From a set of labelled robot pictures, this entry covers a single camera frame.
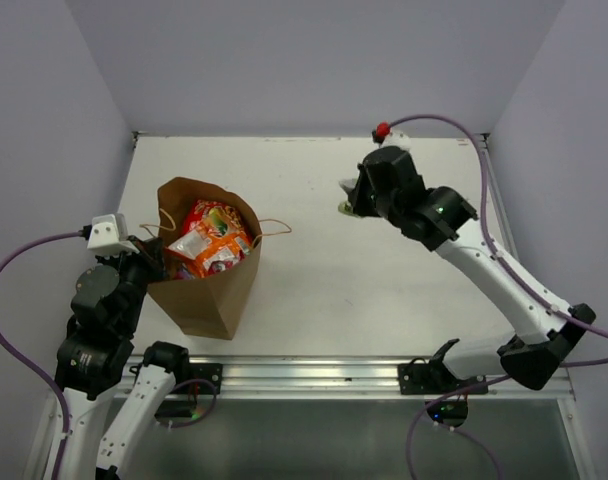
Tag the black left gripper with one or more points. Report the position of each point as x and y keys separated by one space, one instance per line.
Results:
x=151 y=254

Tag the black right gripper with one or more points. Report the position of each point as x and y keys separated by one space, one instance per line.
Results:
x=360 y=206

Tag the purple candy packet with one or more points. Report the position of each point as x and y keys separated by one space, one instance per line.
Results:
x=182 y=272

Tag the green small snack packet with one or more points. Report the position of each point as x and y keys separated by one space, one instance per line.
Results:
x=346 y=200

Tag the orange white snack packet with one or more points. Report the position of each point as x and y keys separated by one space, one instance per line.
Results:
x=193 y=249

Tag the brown paper bag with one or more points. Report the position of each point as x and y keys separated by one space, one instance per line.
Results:
x=212 y=306

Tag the red snack packet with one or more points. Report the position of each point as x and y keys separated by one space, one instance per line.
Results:
x=212 y=219

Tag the pink small snack packet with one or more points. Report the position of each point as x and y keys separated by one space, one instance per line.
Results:
x=217 y=265

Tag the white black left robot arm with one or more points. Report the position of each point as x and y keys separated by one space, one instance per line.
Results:
x=90 y=363

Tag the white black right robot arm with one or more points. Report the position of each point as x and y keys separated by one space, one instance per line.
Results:
x=545 y=328

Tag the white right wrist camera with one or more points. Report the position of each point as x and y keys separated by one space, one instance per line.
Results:
x=384 y=135

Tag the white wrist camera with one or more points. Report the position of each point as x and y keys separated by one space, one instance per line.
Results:
x=109 y=236
x=384 y=135

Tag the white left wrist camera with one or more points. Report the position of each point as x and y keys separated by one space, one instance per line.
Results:
x=109 y=236

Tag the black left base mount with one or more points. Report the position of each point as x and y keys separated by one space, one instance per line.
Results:
x=196 y=399

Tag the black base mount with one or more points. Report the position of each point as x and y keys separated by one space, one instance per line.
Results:
x=196 y=399
x=419 y=380

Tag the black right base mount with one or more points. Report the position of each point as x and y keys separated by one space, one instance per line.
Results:
x=419 y=380

